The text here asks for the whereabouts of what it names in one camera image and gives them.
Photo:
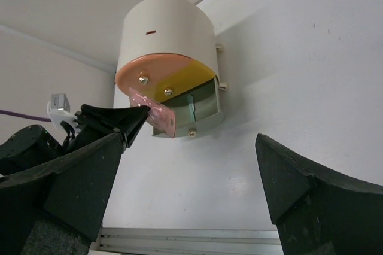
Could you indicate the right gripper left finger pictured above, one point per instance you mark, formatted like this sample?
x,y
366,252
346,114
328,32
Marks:
x,y
58,207

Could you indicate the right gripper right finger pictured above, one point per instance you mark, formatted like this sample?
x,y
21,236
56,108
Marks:
x,y
318,210

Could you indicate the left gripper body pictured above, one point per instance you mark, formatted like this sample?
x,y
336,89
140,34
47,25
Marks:
x,y
84,134

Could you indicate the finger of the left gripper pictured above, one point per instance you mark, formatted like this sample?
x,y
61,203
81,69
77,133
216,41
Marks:
x,y
127,125
100,113

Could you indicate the pink makeup packet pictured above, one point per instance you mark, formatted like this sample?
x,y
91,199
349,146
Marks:
x,y
160,117

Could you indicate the teal makeup spatula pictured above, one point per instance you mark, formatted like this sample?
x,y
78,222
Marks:
x,y
192,109

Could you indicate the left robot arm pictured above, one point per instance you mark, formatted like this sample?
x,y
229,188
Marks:
x,y
33,145

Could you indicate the cream oval drawer cabinet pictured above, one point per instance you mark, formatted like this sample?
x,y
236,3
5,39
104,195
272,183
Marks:
x,y
168,26

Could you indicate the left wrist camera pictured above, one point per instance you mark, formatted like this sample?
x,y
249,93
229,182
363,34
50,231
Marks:
x,y
58,110

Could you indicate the aluminium rail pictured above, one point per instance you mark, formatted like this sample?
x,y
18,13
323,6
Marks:
x,y
188,241

